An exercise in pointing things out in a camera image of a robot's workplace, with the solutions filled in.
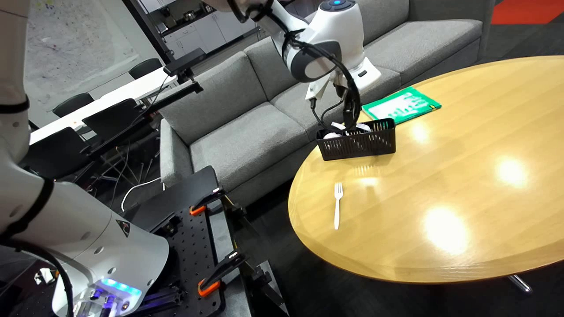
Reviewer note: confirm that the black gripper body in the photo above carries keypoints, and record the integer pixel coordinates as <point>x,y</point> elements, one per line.
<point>352,100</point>

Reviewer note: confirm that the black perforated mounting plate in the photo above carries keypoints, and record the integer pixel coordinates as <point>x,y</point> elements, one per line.
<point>192,252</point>

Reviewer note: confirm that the white plastic utensil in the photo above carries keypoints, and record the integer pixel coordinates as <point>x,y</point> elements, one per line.
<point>331,135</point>

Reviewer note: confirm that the grey fabric sofa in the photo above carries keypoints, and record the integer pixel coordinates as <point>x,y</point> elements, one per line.
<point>236,134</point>

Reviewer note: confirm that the white desk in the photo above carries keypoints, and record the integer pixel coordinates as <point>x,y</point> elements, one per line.
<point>107,97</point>

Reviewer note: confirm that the black shelving unit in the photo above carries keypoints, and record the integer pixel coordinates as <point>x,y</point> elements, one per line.
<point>177,23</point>

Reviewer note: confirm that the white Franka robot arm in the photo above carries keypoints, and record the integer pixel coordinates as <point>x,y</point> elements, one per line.
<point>72,229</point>

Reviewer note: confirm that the black flat board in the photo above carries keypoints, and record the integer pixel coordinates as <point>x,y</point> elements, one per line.
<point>177,195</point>

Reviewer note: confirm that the green and white book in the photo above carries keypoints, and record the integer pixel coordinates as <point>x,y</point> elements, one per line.
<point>407,105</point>

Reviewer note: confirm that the black perforated cutlery rack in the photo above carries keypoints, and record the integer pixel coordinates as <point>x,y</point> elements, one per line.
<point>359,146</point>

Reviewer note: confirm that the metal table foot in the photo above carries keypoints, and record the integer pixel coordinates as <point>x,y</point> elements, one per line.
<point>521,282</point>

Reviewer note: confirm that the white plastic fork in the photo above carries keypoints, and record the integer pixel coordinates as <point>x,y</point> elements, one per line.
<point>366,125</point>
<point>338,204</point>
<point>338,125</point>

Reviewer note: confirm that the black camera on stand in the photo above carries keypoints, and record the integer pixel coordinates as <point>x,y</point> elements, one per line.
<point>186,60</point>

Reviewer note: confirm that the black office chair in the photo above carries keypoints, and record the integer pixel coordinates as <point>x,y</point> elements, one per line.
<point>73,102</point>
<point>146,65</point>

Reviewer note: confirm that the black clamp with orange tip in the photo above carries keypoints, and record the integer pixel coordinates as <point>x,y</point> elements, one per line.
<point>200,209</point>
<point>209,287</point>

